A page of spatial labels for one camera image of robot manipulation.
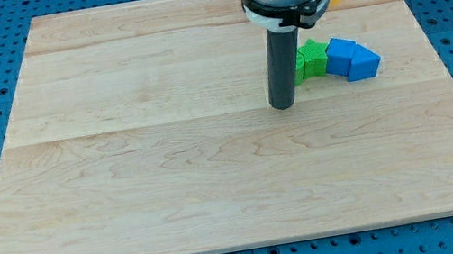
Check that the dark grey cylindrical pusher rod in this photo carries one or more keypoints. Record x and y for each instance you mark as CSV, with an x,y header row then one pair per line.
x,y
281,62

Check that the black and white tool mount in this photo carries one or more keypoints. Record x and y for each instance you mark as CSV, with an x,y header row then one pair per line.
x,y
285,19

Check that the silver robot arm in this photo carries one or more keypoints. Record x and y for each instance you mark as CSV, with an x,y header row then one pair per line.
x,y
282,19

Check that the green round block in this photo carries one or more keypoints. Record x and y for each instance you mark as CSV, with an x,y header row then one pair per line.
x,y
300,65

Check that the green star block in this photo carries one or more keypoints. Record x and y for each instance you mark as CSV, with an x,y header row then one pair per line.
x,y
313,56

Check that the blue cube block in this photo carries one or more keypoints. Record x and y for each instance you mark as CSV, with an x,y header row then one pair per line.
x,y
339,54

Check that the blue pentagon block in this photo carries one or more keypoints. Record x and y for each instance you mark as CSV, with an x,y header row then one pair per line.
x,y
364,64

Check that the wooden board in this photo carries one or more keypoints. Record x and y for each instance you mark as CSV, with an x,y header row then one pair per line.
x,y
144,128

